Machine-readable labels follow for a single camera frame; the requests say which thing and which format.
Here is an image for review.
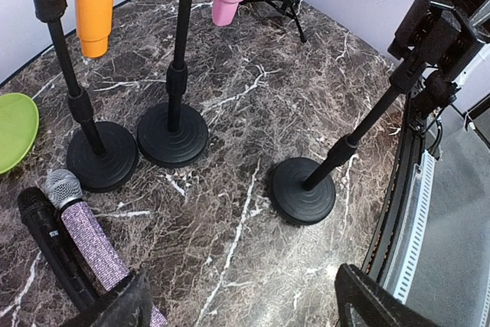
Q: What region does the black microphone orange base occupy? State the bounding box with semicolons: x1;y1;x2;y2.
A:
17;187;99;311

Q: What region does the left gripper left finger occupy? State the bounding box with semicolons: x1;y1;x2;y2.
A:
78;270;152;326

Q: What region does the purple glitter microphone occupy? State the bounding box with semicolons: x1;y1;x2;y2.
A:
45;169;167;326

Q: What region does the black round-base stand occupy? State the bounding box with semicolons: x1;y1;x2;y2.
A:
33;0;139;193
137;0;208;168
267;0;460;227

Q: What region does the black front rail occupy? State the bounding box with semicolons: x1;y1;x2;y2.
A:
361;87;425;285

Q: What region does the lime green plate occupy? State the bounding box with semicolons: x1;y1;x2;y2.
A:
1;93;40;174

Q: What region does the white slotted cable duct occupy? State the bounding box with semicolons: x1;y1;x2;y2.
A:
385;151;436;303

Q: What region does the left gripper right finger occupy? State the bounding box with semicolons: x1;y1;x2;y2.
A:
335;263;435;326

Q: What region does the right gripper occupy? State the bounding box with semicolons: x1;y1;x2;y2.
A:
388;0;489;82

